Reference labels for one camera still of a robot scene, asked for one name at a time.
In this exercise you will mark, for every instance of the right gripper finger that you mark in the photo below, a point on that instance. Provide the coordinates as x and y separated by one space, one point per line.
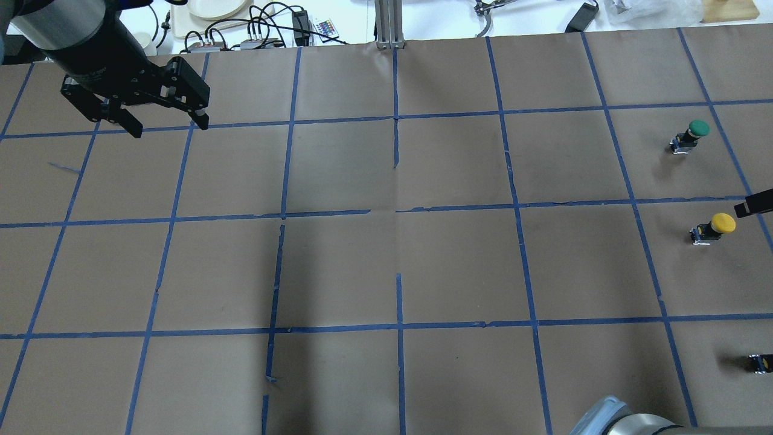
758 203

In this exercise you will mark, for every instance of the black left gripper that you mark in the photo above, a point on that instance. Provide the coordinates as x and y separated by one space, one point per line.
99 59

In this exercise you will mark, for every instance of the yellow push button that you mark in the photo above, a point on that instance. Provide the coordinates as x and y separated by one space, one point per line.
719 224

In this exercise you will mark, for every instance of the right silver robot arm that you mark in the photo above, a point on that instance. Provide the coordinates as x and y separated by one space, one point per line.
610 415

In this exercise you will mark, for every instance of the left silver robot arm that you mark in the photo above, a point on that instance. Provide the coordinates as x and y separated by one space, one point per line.
52 25

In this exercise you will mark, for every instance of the green push button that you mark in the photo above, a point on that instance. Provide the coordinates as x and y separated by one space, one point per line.
684 143

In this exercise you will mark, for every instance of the white plate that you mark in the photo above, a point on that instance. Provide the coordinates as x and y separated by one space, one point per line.
215 10

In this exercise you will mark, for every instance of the small remote control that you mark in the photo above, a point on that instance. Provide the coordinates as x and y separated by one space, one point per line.
326 28

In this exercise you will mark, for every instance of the wooden cutting board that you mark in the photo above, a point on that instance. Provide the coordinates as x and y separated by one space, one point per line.
729 11

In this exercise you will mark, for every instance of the clear plastic bag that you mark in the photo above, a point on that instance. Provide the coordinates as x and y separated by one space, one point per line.
654 14

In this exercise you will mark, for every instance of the black power adapter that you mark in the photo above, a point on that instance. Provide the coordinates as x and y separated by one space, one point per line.
582 17

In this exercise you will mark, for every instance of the aluminium frame post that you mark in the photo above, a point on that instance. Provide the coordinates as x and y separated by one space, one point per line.
389 25

